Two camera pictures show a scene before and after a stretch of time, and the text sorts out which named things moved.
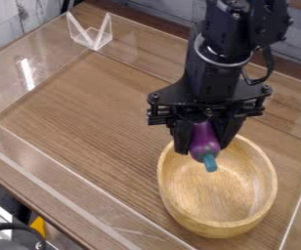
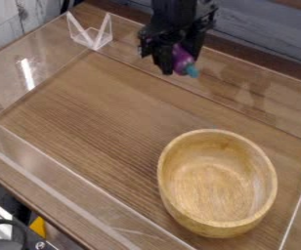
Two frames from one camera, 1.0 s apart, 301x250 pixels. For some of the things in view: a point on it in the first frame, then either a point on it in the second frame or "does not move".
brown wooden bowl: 220,203 does not move
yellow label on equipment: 38,224 does not move
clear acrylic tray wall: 100,218 does not move
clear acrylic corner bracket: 93,38 does not move
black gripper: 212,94 → 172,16
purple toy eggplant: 205,146 → 184,62
